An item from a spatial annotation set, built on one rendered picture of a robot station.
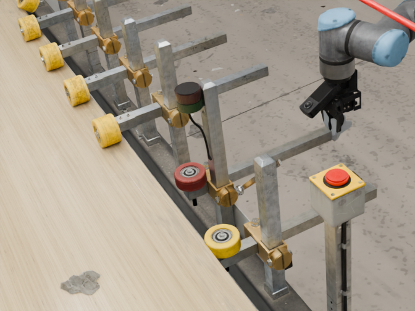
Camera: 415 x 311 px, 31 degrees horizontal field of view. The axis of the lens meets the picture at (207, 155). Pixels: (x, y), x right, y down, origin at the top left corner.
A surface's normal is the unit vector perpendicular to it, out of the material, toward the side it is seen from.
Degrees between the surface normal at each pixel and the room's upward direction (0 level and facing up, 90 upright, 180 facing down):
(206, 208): 0
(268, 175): 90
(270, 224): 90
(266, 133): 0
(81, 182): 0
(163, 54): 90
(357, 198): 90
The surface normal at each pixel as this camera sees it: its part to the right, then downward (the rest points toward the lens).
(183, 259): -0.12, -0.79
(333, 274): -0.88, 0.36
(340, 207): 0.45, 0.50
